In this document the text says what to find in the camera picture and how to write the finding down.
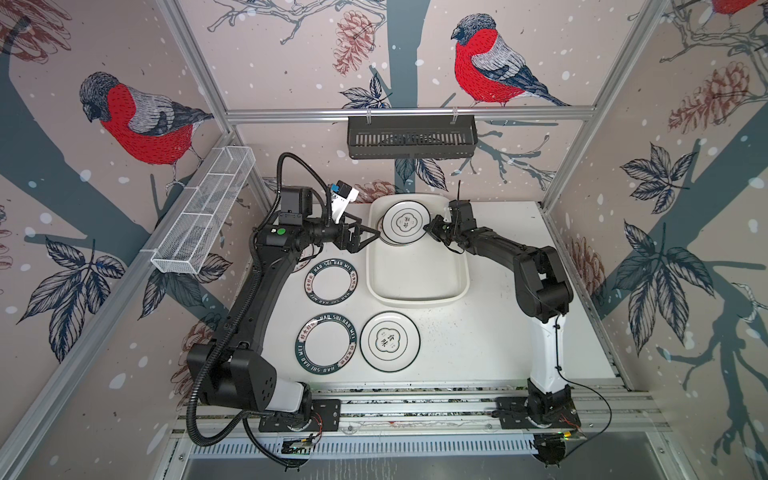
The black hanging wire basket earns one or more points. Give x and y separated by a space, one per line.
412 137

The white plastic bin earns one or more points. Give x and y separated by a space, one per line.
419 275

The white flower plate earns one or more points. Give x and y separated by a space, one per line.
404 223
390 342

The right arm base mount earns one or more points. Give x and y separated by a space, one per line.
536 413

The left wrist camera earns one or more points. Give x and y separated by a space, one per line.
342 194

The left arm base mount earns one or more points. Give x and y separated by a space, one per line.
321 415

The orange sunburst plate left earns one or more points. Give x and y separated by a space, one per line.
303 262

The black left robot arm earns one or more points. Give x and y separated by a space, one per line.
230 371

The green rim plate upper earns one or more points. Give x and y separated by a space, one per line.
331 282

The white mesh wall shelf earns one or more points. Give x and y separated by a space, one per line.
193 233

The green rim plate lower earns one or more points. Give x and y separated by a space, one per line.
326 344

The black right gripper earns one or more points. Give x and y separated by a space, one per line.
436 224

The green rim plate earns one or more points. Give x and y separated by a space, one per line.
331 282
326 344

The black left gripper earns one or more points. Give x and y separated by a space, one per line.
343 243

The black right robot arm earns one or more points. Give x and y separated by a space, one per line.
543 292

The horizontal aluminium frame bar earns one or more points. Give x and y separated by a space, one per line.
582 113

